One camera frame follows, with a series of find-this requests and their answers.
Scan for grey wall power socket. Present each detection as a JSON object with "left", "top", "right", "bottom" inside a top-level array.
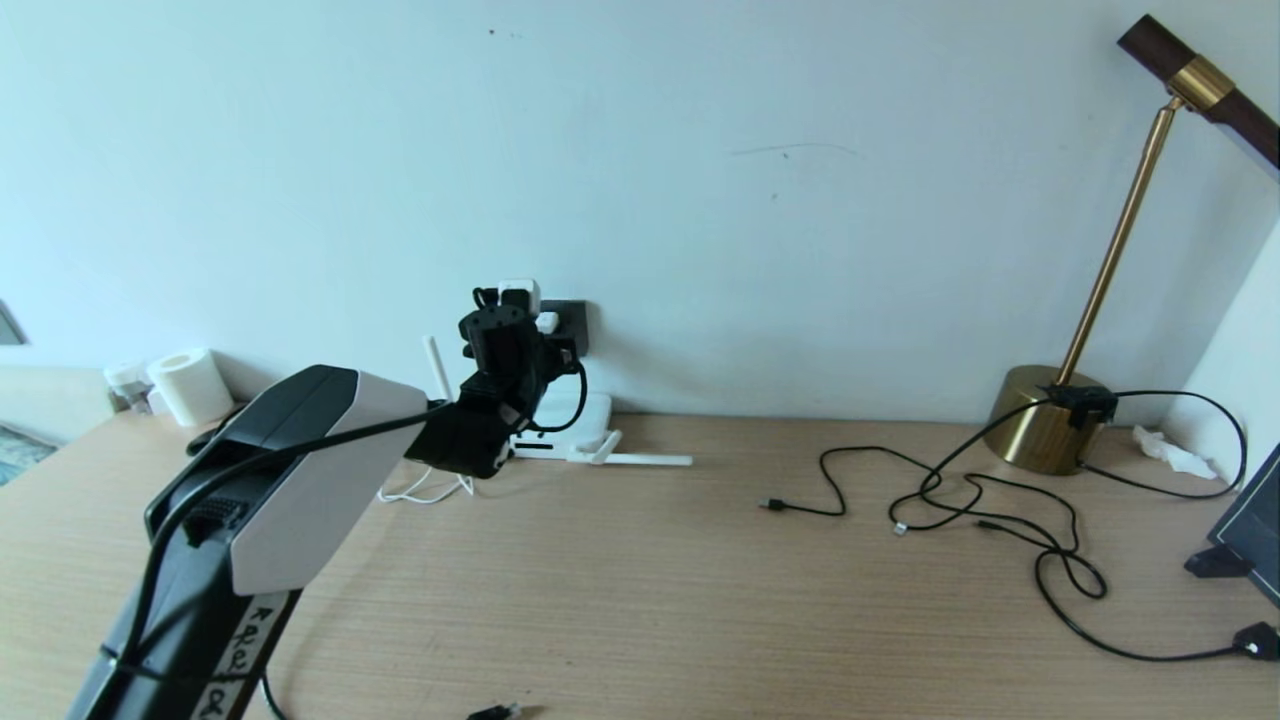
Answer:
[{"left": 540, "top": 300, "right": 589, "bottom": 358}]

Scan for black usb cables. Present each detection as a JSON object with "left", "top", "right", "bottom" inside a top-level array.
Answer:
[{"left": 758, "top": 447, "right": 1108, "bottom": 601}]

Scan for black adapter block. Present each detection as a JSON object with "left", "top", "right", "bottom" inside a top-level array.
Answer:
[{"left": 1040, "top": 383, "right": 1119, "bottom": 429}]

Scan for white toilet paper roll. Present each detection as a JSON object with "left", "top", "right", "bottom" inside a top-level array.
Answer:
[{"left": 148, "top": 348, "right": 233, "bottom": 428}]

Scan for black ethernet cable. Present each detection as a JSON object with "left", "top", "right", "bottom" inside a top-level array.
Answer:
[{"left": 258, "top": 670, "right": 523, "bottom": 720}]

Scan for white adapter cable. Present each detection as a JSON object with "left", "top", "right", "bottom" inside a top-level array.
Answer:
[{"left": 378, "top": 465, "right": 476, "bottom": 504}]

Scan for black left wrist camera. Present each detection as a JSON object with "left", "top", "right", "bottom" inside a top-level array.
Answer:
[{"left": 472, "top": 278, "right": 541, "bottom": 316}]

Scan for brass desk lamp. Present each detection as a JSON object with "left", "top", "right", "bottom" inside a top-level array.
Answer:
[{"left": 982, "top": 13, "right": 1280, "bottom": 476}]

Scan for beige upholstered furniture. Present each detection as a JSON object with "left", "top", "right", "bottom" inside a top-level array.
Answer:
[{"left": 0, "top": 368, "right": 116, "bottom": 446}]

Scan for crumpled white tissue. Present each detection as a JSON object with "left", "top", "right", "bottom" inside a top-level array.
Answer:
[{"left": 1132, "top": 425, "right": 1218, "bottom": 479}]

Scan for patterned grey fabric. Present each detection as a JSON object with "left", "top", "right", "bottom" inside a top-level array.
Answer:
[{"left": 0, "top": 425, "right": 59, "bottom": 488}]

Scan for black lamp power cable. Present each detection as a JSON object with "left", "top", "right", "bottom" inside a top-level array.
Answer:
[{"left": 1077, "top": 390, "right": 1248, "bottom": 501}]

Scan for black cable with silver tip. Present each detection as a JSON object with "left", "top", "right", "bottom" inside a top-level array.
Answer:
[{"left": 888, "top": 395, "right": 1063, "bottom": 536}]

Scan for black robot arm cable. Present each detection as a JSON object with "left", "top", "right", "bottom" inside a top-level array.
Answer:
[{"left": 100, "top": 360, "right": 589, "bottom": 681}]

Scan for white router with antennas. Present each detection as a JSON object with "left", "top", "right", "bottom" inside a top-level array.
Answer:
[{"left": 427, "top": 335, "right": 693, "bottom": 468}]

